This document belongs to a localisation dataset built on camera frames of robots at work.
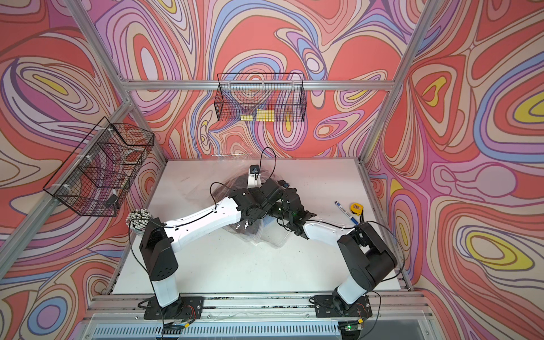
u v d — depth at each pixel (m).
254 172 0.68
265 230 0.95
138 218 0.77
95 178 0.74
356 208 0.98
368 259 0.45
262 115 0.91
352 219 0.96
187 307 0.73
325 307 0.73
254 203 0.56
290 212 0.68
